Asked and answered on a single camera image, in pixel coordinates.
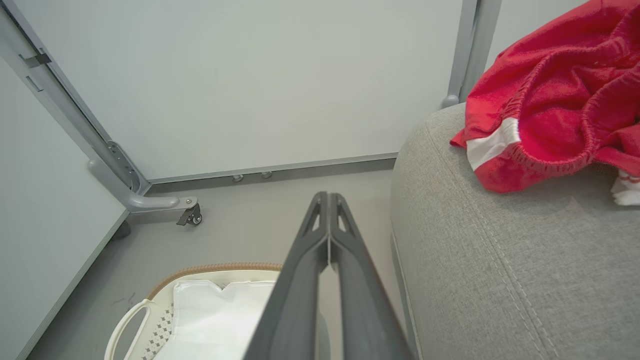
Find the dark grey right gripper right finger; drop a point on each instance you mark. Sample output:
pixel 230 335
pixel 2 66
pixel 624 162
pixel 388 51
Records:
pixel 365 310

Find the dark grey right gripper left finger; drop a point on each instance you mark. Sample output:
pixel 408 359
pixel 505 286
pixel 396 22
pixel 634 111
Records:
pixel 295 300

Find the red shorts with white stripe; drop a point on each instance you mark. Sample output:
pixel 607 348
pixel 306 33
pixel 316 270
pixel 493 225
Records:
pixel 555 95

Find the white basket with brown rim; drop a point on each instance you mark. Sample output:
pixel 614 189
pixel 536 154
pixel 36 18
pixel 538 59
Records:
pixel 165 320

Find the white cloth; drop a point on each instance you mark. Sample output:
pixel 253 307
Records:
pixel 215 320

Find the black caster wheel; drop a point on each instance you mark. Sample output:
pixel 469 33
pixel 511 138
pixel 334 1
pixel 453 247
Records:
pixel 192 216

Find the grey fabric sofa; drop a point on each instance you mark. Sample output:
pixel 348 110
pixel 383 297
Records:
pixel 500 260

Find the grey metal partition foot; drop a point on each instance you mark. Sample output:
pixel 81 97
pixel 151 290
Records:
pixel 145 202

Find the grey metal partition rail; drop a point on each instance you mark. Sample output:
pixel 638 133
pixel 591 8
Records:
pixel 280 170

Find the grey metal partition post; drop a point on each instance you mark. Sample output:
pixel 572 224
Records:
pixel 472 50

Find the grey metal partition frame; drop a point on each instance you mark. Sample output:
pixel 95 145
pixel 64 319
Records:
pixel 55 95

